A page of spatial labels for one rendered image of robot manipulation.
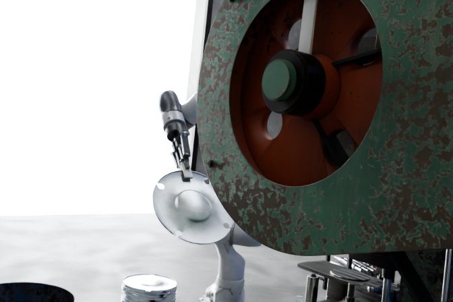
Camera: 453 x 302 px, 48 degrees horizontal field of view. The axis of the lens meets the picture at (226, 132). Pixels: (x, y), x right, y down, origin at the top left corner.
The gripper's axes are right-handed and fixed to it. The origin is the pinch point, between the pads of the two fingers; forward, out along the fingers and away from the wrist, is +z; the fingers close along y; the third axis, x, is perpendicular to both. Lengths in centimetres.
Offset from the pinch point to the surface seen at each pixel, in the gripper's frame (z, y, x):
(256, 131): 16.0, 39.0, 3.1
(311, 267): 39, 2, 36
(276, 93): 26, 62, -7
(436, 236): 70, 71, 6
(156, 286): -12, -111, 29
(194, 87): -368, -270, 200
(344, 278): 49, 12, 38
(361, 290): 55, 17, 38
